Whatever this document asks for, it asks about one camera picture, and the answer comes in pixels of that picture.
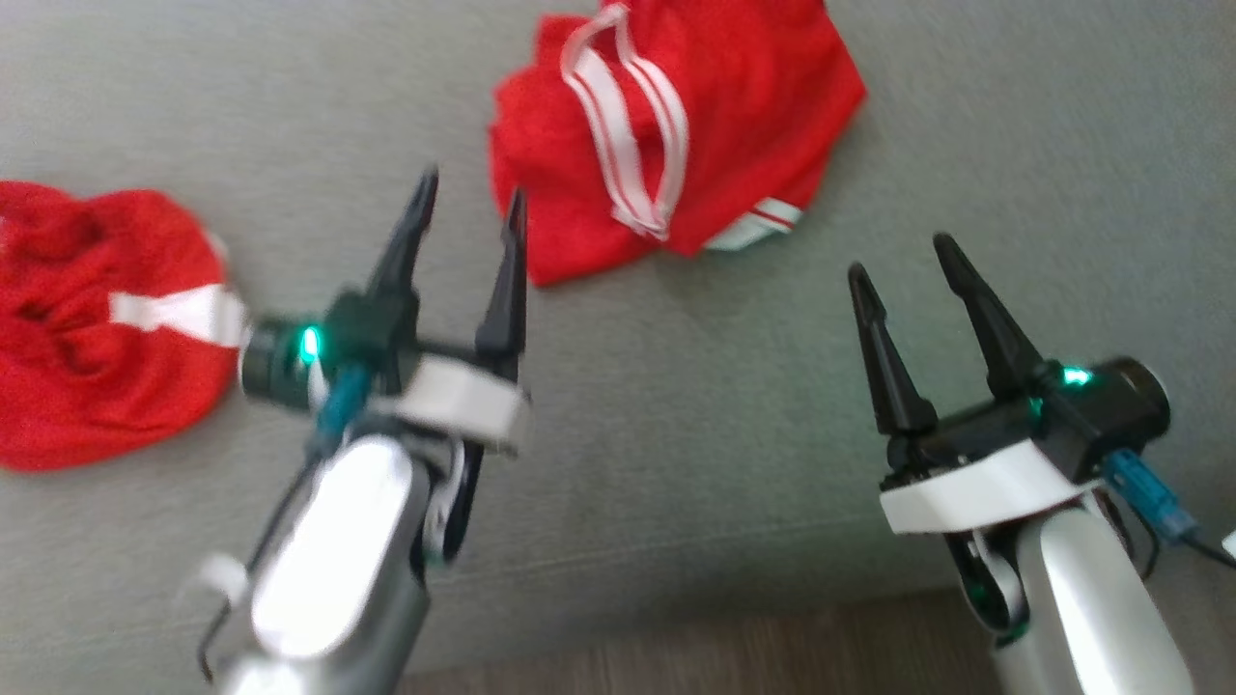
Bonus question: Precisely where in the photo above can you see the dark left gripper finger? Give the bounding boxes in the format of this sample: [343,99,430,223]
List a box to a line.
[367,168,441,296]
[475,187,530,380]

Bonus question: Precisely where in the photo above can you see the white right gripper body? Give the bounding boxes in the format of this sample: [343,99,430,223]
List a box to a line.
[878,400,1103,536]

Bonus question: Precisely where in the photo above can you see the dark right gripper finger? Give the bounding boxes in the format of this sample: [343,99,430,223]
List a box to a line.
[847,262,939,436]
[932,233,1045,400]

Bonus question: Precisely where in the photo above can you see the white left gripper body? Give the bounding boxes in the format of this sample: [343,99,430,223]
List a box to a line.
[381,338,533,456]

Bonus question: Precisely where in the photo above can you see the red shirt with striped trim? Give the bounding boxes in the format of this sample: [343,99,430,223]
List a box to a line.
[488,0,868,289]

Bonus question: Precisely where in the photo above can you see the red shorts with white band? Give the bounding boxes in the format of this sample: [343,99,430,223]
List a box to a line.
[0,181,250,473]

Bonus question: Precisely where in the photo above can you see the grey fabric sofa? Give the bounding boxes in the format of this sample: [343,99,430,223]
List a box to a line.
[0,0,1236,679]

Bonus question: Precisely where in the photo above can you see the blue left cable connector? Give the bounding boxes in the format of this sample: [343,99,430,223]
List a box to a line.
[312,365,374,457]

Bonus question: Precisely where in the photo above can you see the blue cable connector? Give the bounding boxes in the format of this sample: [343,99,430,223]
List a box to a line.
[1101,448,1199,542]
[312,365,374,457]

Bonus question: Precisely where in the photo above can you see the blue right cable connector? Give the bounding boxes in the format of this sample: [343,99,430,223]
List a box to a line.
[1101,448,1199,542]

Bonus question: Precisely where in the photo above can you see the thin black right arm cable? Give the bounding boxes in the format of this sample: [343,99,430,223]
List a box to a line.
[1183,531,1236,570]

